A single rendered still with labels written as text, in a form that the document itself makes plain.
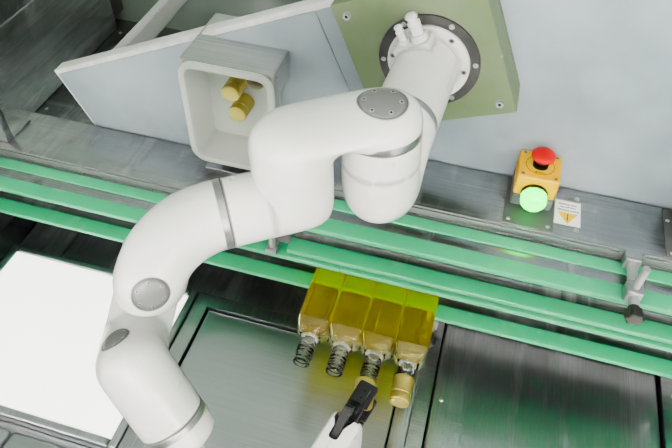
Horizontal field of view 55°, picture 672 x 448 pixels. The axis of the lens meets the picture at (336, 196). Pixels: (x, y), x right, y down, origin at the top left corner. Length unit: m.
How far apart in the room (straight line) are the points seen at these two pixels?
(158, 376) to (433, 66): 0.54
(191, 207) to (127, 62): 0.64
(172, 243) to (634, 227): 0.79
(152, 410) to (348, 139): 0.39
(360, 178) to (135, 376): 0.34
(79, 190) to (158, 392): 0.66
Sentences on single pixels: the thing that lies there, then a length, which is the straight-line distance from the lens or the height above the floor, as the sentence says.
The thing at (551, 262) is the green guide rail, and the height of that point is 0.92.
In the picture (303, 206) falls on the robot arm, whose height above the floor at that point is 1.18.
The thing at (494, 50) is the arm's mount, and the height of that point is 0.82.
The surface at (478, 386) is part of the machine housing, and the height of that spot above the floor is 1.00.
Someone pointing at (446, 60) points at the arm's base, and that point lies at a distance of 0.94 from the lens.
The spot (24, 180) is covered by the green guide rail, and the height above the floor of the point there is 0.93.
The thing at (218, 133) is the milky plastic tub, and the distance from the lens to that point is 1.29.
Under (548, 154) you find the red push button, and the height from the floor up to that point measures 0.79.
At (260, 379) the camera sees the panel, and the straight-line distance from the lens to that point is 1.24.
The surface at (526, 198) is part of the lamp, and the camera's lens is 1.11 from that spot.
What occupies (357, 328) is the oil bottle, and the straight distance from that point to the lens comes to 1.11.
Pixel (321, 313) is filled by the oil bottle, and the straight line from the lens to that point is 1.12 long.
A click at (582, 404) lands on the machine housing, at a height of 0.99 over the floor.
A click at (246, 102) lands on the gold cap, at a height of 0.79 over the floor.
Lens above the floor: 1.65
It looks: 42 degrees down
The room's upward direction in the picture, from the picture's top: 158 degrees counter-clockwise
